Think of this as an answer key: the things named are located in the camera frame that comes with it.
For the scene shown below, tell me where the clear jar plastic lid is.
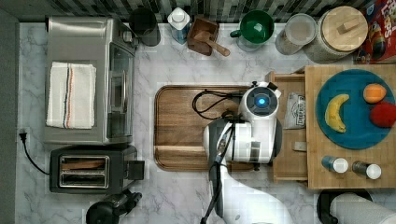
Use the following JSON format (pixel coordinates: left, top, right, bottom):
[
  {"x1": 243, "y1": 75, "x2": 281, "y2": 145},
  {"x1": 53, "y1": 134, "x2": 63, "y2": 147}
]
[{"x1": 276, "y1": 13, "x2": 317, "y2": 55}]

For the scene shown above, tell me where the dark shaker white lid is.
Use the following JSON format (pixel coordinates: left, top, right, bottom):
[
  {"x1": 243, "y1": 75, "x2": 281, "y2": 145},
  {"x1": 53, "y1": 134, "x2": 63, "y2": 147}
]
[{"x1": 352, "y1": 161, "x2": 382, "y2": 180}]

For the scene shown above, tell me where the blue shaker white lid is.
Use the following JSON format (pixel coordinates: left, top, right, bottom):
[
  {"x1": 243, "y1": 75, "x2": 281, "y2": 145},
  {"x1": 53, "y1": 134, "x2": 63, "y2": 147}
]
[{"x1": 321, "y1": 156, "x2": 348, "y2": 174}]

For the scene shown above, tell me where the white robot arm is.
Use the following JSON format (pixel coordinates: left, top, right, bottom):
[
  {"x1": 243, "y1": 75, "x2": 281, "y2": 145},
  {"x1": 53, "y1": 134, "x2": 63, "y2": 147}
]
[{"x1": 204, "y1": 82, "x2": 293, "y2": 224}]

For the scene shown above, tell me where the black cup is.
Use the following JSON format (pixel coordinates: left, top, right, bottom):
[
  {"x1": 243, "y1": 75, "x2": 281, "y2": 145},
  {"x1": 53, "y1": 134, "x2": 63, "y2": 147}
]
[{"x1": 129, "y1": 7, "x2": 161, "y2": 47}]

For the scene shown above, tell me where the white blue carton bottle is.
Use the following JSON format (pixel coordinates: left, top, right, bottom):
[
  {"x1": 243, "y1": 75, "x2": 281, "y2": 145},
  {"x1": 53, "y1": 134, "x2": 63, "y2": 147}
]
[{"x1": 167, "y1": 7, "x2": 191, "y2": 44}]

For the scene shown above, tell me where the stainless steel toaster oven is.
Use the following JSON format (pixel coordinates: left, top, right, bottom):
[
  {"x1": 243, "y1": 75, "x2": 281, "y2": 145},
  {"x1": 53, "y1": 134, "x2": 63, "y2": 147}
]
[{"x1": 44, "y1": 17, "x2": 136, "y2": 145}]

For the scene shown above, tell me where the Froot Loops cereal box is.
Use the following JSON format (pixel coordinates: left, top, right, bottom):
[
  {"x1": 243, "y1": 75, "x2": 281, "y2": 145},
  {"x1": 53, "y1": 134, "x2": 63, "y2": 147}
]
[{"x1": 355, "y1": 0, "x2": 396, "y2": 64}]

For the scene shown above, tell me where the dark wooden cutting board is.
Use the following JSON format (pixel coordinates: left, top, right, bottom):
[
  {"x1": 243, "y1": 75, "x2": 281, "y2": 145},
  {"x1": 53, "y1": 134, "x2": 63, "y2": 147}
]
[{"x1": 154, "y1": 85, "x2": 247, "y2": 172}]

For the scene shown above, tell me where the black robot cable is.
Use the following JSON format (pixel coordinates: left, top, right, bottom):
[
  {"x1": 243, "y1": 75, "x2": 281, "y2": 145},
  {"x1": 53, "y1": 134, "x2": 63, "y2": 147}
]
[{"x1": 191, "y1": 89, "x2": 250, "y2": 121}]

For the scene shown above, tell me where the green mug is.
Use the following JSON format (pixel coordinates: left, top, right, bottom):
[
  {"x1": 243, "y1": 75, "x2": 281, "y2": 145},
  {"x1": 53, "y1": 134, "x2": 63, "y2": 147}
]
[{"x1": 230, "y1": 9, "x2": 275, "y2": 51}]

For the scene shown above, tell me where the yellow banana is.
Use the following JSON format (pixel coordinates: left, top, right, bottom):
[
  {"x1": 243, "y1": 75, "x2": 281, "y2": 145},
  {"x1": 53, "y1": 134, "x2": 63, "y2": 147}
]
[{"x1": 325, "y1": 94, "x2": 349, "y2": 133}]

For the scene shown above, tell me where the black paper towel holder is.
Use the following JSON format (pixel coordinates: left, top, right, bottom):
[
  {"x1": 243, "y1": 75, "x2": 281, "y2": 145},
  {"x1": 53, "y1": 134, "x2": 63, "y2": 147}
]
[{"x1": 317, "y1": 189, "x2": 372, "y2": 224}]

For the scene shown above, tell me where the large jar wooden lid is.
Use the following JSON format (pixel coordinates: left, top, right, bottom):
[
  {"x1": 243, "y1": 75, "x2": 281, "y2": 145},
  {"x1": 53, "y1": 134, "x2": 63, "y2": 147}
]
[{"x1": 303, "y1": 6, "x2": 368, "y2": 63}]

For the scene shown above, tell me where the orange fruit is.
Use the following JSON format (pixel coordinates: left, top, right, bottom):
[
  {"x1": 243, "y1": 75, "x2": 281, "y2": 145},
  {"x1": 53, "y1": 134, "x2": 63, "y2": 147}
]
[{"x1": 363, "y1": 83, "x2": 387, "y2": 104}]

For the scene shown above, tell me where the red apple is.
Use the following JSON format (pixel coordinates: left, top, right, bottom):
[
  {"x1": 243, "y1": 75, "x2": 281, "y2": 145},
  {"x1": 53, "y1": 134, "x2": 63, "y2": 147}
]
[{"x1": 370, "y1": 102, "x2": 396, "y2": 128}]

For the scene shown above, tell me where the black two-slot toaster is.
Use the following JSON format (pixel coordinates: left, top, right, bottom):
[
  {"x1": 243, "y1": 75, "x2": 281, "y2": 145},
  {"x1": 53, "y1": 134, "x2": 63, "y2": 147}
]
[{"x1": 49, "y1": 145, "x2": 145, "y2": 194}]

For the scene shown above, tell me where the wooden scoop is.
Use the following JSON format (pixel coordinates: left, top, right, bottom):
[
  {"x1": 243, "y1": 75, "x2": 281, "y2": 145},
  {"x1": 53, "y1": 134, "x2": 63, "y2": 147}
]
[{"x1": 194, "y1": 31, "x2": 231, "y2": 57}]

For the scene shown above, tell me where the black power cord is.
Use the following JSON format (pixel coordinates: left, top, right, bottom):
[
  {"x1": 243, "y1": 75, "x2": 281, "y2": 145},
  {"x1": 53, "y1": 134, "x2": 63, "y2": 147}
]
[{"x1": 18, "y1": 132, "x2": 50, "y2": 175}]

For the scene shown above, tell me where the light wooden drawer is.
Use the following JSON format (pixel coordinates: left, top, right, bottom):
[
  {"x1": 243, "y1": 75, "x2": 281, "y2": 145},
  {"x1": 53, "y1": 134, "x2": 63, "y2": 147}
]
[{"x1": 268, "y1": 72, "x2": 308, "y2": 182}]

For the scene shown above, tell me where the white paper towel roll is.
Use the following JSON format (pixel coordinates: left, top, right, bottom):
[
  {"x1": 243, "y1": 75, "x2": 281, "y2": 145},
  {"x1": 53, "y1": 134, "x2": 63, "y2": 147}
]
[{"x1": 330, "y1": 193, "x2": 396, "y2": 224}]

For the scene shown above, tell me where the light wooden cabinet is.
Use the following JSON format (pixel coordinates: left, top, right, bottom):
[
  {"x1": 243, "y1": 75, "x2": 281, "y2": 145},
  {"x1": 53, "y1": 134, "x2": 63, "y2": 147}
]
[{"x1": 304, "y1": 64, "x2": 396, "y2": 189}]

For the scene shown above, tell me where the blue round plate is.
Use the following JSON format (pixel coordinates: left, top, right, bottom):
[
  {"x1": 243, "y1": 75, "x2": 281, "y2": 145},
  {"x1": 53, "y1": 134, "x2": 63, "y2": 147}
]
[{"x1": 315, "y1": 69, "x2": 395, "y2": 150}]

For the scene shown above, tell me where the Deep River chips bag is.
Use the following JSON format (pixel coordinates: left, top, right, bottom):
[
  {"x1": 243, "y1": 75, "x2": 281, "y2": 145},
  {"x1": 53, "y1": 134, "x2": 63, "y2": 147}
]
[{"x1": 284, "y1": 92, "x2": 306, "y2": 130}]

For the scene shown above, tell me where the brown wooden scoop box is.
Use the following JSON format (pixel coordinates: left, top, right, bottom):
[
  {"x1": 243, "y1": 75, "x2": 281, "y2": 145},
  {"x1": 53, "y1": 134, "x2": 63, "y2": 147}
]
[{"x1": 187, "y1": 17, "x2": 219, "y2": 56}]

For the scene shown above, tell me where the white striped folded towel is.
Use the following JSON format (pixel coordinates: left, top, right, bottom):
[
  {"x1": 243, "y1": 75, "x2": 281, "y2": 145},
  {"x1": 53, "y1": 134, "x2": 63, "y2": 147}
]
[{"x1": 46, "y1": 62, "x2": 96, "y2": 130}]

